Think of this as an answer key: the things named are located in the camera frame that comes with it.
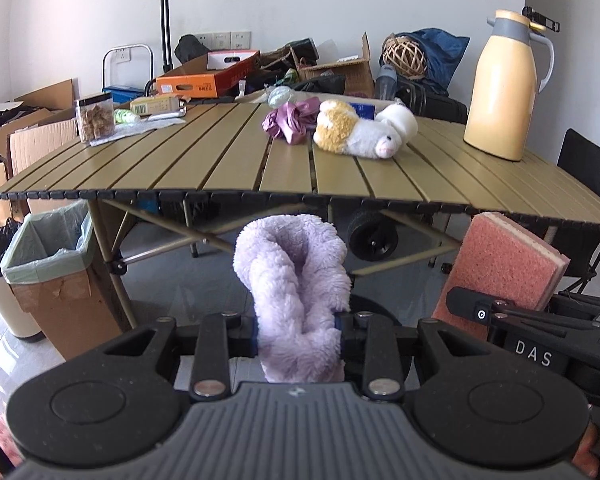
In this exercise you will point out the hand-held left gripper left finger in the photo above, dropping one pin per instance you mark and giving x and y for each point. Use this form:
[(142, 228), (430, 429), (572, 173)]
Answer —
[(230, 332)]

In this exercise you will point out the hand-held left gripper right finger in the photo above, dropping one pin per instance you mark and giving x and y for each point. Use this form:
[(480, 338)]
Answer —
[(365, 332)]

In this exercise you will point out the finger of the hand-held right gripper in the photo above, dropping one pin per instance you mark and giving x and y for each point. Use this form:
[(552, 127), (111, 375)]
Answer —
[(475, 307), (595, 306)]

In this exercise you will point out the black trash bin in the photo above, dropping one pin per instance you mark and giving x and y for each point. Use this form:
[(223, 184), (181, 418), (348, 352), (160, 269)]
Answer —
[(375, 310)]

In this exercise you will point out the pink sponge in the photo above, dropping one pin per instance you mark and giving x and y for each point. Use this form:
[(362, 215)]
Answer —
[(500, 260)]

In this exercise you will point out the lilac fluffy cloth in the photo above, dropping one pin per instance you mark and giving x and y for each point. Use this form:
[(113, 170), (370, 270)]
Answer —
[(290, 285)]

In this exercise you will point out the white and yellow plush animal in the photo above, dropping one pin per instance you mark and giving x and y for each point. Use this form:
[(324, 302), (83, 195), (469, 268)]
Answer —
[(355, 135)]

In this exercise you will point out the mauve satin pouch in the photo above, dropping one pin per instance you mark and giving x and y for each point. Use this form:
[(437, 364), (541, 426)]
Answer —
[(290, 120)]

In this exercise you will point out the clear plastic bag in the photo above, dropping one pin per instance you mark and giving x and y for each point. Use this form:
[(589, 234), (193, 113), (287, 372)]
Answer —
[(280, 96)]

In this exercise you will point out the person's right hand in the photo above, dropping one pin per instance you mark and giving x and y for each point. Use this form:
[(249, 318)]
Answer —
[(591, 450)]

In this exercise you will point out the folding utility wagon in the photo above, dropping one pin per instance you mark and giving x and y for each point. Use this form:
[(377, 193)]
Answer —
[(372, 235)]

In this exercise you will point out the black folding chair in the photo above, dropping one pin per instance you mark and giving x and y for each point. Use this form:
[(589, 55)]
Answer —
[(587, 170)]

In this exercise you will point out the olive folding table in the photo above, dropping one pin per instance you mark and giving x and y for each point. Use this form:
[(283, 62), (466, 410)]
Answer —
[(230, 160)]

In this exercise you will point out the cardboard box with green liner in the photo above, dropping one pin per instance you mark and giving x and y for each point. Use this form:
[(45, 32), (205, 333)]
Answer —
[(60, 300)]

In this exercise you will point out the yellow thermos jug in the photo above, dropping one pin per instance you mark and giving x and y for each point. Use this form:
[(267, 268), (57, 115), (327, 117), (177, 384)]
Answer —
[(500, 90)]

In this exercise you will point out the white paper sheet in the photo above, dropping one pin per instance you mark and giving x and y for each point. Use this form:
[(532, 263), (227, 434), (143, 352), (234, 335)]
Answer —
[(130, 132)]

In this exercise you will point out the silver foil pack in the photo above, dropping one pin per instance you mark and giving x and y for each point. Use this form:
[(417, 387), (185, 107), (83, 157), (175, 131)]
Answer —
[(165, 115)]

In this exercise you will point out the white bin with black bag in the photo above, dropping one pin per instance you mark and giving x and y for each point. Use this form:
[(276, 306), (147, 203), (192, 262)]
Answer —
[(5, 300)]

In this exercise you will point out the small green bottle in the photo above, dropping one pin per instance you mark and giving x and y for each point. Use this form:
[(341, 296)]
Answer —
[(125, 116)]

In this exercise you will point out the pale yellow small carton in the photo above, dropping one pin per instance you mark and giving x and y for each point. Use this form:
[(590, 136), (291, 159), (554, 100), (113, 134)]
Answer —
[(152, 105)]

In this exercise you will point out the grey blue water bottle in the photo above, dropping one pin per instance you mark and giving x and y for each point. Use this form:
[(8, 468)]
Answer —
[(386, 82)]

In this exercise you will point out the orange cardboard box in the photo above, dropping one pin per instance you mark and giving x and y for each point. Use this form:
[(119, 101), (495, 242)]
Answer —
[(195, 84)]

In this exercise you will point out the black cloth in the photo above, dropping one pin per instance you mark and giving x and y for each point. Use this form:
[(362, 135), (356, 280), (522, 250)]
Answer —
[(325, 84)]

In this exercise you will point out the clear jar with black lid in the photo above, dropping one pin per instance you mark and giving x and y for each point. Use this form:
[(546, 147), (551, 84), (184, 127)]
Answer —
[(95, 120)]

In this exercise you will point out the dark blue cloth bag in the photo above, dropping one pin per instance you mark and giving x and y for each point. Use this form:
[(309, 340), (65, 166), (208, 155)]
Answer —
[(445, 55)]

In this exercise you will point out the brown open cardboard box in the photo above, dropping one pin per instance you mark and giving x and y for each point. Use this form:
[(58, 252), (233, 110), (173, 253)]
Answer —
[(345, 75)]

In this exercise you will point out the rattan ball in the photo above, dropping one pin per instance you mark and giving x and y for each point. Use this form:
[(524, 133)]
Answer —
[(405, 57)]

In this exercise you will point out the blue plastic crate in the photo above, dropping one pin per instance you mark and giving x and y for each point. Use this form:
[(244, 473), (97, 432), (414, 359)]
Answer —
[(122, 94)]

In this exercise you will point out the green yellow packet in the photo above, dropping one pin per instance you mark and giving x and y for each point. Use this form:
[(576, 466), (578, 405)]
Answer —
[(287, 76)]

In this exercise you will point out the corrugated cardboard box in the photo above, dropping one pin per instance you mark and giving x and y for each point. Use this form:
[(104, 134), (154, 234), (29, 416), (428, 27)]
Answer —
[(40, 142)]

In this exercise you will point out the white box with black window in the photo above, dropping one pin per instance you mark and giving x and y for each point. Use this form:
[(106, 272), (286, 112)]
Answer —
[(230, 59)]

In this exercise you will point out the dark cap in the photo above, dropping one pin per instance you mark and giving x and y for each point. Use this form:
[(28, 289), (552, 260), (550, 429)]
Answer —
[(190, 49)]

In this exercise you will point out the large open cardboard box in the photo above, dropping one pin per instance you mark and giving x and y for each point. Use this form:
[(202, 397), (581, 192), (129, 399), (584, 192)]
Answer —
[(45, 96)]

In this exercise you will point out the white wall socket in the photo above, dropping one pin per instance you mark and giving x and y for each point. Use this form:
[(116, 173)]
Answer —
[(221, 38), (203, 38), (123, 55), (240, 38)]

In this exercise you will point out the white tube frame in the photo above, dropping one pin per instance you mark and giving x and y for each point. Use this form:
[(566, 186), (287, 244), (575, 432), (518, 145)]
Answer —
[(127, 46)]

